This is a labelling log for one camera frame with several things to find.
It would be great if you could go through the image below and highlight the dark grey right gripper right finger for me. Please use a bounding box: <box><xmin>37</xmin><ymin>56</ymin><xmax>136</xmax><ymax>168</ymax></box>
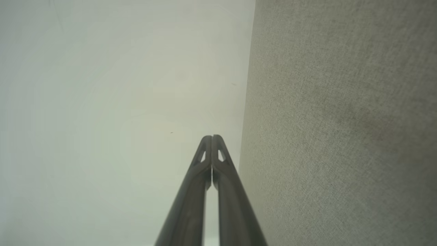
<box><xmin>212</xmin><ymin>134</ymin><xmax>268</xmax><ymax>246</ymax></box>

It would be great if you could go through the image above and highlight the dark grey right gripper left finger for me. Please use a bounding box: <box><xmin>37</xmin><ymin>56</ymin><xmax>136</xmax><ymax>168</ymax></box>
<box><xmin>154</xmin><ymin>135</ymin><xmax>213</xmax><ymax>246</ymax></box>

